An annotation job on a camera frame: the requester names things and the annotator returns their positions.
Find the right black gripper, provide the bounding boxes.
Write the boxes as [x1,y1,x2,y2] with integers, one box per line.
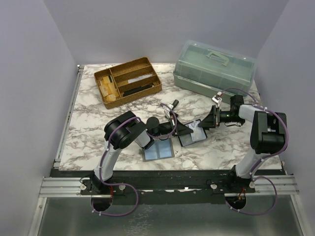
[198,105,244,129]

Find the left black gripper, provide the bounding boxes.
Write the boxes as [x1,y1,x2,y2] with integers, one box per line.
[152,115,193,138]

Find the white card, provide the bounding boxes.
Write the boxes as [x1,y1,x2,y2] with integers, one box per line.
[188,120,206,142]
[128,74,153,84]

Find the grey card holder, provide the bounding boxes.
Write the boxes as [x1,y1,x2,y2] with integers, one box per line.
[142,139,175,162]

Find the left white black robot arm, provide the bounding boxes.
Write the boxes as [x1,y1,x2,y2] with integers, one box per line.
[91,111,193,194]

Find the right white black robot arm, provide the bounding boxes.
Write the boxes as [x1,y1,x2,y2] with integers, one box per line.
[198,93,288,193]

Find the white card in tray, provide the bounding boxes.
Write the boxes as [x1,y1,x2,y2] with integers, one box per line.
[128,74,153,84]

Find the black T-shaped tool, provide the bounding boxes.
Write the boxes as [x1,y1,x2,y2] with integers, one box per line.
[171,99,179,110]

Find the green clear-lid storage box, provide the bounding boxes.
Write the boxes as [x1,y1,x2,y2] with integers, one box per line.
[173,40,256,103]

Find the black item in tray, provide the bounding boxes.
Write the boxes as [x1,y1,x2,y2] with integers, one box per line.
[123,83,154,97]

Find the brown woven organizer tray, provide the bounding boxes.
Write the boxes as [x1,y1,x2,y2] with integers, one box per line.
[94,57,162,109]

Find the yellow packets in tray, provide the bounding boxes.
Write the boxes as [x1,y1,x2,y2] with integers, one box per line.
[99,76,119,102]

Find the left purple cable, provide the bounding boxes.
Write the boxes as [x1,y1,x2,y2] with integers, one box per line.
[99,103,178,217]

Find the purple cable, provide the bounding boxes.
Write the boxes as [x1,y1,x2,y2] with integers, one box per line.
[218,88,288,214]
[99,103,178,217]

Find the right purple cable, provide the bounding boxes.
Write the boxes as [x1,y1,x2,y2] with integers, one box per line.
[218,88,288,214]

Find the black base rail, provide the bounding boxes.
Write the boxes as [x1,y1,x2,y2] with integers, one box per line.
[50,169,255,205]

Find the aluminium side rail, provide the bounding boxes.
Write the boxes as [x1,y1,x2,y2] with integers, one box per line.
[53,65,85,169]

